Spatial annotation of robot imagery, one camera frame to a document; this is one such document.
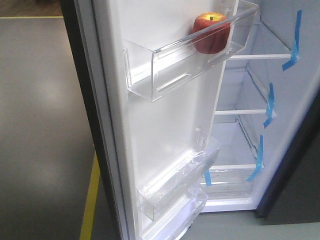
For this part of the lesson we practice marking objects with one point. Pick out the fridge door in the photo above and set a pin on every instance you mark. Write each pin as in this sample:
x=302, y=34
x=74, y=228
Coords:
x=134, y=139

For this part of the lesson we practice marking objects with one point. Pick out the clear door bin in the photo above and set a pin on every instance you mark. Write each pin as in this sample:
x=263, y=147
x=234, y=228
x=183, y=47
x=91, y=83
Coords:
x=158, y=41
x=172, y=183
x=176, y=220

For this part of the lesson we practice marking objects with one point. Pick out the glass fridge shelf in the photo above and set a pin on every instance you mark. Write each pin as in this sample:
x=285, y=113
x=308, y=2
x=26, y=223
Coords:
x=243, y=93
x=263, y=44

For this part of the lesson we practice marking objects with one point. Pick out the dark grey fridge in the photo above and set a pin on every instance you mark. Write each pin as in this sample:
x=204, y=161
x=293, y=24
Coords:
x=287, y=190

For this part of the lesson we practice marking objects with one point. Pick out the blue tape strip middle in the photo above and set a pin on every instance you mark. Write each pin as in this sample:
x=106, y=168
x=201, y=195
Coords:
x=270, y=106

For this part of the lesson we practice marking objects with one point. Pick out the clear crisper drawer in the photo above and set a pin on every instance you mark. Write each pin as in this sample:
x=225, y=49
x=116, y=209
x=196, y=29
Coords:
x=229, y=181

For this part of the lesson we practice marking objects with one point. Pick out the clear bottom door bin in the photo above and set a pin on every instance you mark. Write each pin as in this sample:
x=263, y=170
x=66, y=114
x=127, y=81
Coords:
x=176, y=220

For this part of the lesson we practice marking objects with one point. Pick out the red yellow apple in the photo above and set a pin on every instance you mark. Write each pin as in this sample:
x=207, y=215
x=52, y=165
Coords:
x=215, y=40

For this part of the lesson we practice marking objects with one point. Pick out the blue tape strip upper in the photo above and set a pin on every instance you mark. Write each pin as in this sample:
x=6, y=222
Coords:
x=294, y=57

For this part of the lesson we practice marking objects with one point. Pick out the clear upper door bin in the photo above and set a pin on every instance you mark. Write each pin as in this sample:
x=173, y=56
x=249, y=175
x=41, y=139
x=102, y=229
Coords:
x=158, y=41

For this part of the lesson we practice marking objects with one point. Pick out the blue tape strip lower right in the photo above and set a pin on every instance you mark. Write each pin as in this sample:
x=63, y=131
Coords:
x=258, y=161

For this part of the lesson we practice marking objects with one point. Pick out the blue tape strip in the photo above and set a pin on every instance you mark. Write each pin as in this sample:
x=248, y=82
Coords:
x=270, y=106
x=294, y=57
x=258, y=161
x=207, y=177

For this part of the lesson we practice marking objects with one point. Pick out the lower glass fridge shelf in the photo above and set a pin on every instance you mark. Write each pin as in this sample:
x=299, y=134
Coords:
x=243, y=93

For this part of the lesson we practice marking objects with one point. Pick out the upper glass fridge shelf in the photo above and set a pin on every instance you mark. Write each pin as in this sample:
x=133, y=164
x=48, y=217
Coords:
x=263, y=44

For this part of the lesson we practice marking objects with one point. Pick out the clear middle door bin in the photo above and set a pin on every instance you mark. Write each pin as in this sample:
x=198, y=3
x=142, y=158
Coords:
x=172, y=183

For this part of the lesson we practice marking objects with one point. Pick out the blue tape strip lower left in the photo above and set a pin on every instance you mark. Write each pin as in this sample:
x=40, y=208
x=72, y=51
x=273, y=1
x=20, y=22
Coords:
x=207, y=177

